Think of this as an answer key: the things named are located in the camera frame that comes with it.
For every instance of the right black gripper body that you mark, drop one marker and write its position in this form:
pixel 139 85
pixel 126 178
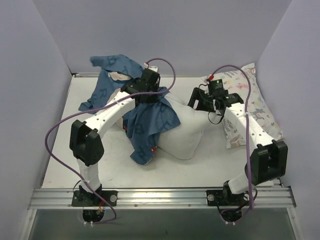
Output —
pixel 197 100

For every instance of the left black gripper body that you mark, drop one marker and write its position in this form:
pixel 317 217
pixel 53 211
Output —
pixel 149 78

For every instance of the blue letter-print pillowcase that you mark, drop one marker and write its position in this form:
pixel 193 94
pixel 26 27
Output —
pixel 144 124

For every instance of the white pillow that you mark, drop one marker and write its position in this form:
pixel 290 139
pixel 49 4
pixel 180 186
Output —
pixel 182 141

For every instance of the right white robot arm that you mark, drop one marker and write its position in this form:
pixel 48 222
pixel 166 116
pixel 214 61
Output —
pixel 266 157

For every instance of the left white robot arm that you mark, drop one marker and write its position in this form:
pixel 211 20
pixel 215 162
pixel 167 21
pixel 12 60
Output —
pixel 86 136

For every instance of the floral deer-print pillow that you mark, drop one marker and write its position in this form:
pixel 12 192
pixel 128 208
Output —
pixel 238 81

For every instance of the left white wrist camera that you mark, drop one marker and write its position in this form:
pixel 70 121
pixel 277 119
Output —
pixel 151 67

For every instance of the rear aluminium rail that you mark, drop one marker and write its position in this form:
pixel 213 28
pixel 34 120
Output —
pixel 86 75

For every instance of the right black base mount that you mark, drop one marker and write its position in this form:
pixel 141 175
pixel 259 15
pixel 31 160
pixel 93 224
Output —
pixel 216 198

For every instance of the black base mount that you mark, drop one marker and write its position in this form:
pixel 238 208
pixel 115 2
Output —
pixel 216 198
pixel 87 199

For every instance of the front aluminium rail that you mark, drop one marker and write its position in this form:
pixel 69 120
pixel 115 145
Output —
pixel 161 198

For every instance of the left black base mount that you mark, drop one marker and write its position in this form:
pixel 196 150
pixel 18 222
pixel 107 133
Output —
pixel 87 199

